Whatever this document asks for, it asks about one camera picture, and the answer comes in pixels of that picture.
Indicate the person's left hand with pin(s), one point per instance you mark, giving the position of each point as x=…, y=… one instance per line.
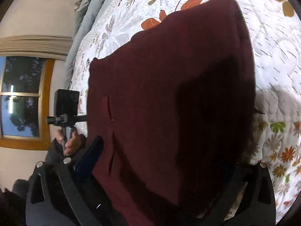
x=71, y=143

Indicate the light blue bed sheet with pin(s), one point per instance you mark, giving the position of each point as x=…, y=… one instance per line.
x=80, y=44

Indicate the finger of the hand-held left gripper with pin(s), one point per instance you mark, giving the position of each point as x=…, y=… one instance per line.
x=81, y=119

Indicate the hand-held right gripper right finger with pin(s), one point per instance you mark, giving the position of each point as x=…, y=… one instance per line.
x=249, y=172

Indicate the floral quilted bedspread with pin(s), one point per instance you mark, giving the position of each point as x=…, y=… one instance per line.
x=270, y=51

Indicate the grey rumpled comforter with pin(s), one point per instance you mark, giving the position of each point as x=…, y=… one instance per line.
x=94, y=0

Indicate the wooden framed window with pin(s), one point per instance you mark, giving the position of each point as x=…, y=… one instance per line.
x=21, y=98

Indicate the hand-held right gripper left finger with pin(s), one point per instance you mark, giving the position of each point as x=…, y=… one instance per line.
x=91, y=153

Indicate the beige pleated curtain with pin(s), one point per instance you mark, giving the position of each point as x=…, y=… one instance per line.
x=35, y=47

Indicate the maroon pants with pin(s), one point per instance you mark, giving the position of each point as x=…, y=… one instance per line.
x=164, y=87

